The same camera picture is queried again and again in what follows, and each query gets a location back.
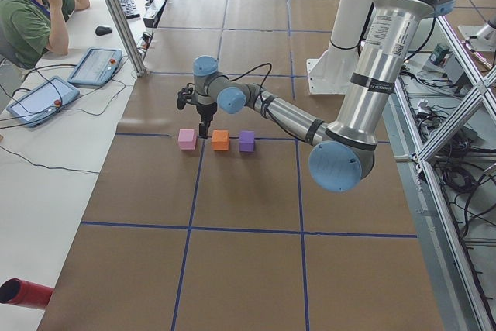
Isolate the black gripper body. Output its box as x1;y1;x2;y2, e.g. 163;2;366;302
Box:
196;103;216;123

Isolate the orange foam cube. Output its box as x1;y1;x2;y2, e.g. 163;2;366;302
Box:
212;129;230;151

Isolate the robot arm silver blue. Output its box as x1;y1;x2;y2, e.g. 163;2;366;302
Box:
185;0;454;192

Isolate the pink foam cube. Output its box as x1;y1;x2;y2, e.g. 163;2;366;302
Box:
177;129;197;150

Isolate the purple foam cube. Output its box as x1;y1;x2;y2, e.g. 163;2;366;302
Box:
239;130;255;153

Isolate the far blue teach pendant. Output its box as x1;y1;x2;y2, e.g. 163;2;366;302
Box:
67;47;122;87

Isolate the blue teach pendant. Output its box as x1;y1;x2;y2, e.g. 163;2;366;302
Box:
7;76;80;127
67;47;122;87

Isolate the black computer mouse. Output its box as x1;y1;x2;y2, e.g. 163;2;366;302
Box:
95;26;112;36

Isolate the black keyboard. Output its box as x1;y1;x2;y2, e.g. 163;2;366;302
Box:
118;0;140;19

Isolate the near blue teach pendant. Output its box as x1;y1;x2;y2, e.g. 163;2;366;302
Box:
7;76;80;127

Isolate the person in green shirt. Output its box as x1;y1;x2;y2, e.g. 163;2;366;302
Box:
1;0;90;69

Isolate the green electronic box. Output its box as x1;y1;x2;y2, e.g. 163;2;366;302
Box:
429;43;450;66

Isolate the red tube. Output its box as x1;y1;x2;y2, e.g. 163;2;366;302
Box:
1;278;53;310

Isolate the black camera cable arm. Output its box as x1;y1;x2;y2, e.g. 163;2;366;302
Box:
228;62;273;91

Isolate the aluminium frame post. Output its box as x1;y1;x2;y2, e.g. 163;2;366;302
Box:
105;0;147;77

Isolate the aluminium side frame rail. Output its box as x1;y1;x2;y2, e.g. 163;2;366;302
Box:
381;16;496;331

